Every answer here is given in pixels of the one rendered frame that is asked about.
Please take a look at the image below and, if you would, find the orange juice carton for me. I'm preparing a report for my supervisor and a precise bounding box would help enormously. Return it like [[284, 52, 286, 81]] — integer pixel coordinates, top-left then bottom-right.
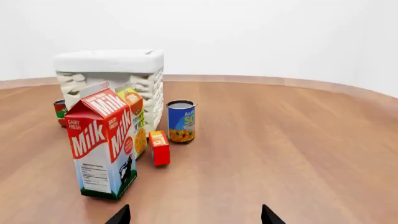
[[115, 82, 147, 161]]

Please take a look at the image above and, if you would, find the red tomato sauce can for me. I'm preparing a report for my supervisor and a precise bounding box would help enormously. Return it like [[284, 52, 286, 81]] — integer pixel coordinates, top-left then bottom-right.
[[53, 99, 69, 128]]

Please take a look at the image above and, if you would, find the red butter box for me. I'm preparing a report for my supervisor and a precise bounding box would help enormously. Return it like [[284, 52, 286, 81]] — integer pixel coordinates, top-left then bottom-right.
[[148, 129, 171, 167]]

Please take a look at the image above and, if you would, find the red and white milk carton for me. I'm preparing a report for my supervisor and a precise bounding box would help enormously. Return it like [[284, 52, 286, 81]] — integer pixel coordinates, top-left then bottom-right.
[[64, 80, 138, 202]]

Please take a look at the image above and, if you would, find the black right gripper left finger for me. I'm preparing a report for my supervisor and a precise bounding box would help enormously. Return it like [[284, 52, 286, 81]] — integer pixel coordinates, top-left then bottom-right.
[[104, 203, 131, 224]]

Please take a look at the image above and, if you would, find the white woven basket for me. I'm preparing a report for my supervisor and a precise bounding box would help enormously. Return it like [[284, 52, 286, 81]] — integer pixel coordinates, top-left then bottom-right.
[[53, 49, 165, 134]]

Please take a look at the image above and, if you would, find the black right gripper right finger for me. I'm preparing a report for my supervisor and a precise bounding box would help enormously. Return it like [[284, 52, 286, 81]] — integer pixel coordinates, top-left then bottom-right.
[[261, 203, 287, 224]]

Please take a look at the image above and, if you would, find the blue alphabet soup can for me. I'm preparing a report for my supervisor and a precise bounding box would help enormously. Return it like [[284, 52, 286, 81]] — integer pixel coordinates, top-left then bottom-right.
[[165, 100, 198, 143]]

